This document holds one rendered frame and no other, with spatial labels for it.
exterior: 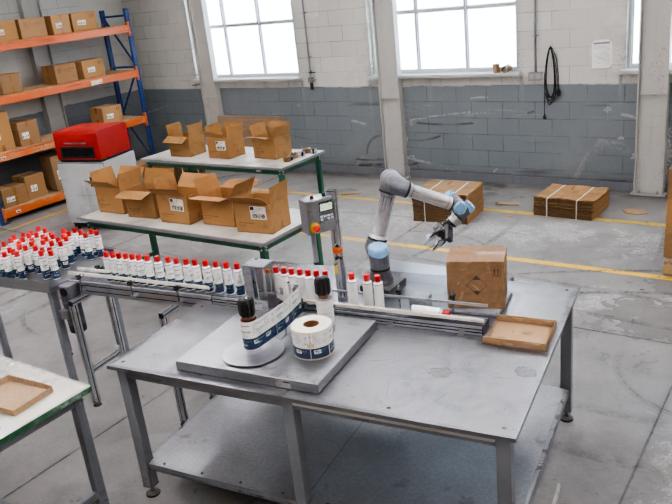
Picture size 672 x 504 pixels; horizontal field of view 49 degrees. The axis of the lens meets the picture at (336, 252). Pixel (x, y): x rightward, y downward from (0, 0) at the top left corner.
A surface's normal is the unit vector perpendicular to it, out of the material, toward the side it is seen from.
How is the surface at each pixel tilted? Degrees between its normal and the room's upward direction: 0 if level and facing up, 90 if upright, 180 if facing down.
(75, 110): 90
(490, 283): 90
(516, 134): 90
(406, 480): 0
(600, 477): 0
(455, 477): 1
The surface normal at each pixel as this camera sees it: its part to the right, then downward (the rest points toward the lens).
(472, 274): -0.26, 0.36
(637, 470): -0.11, -0.93
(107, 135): 0.92, 0.04
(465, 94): -0.56, 0.34
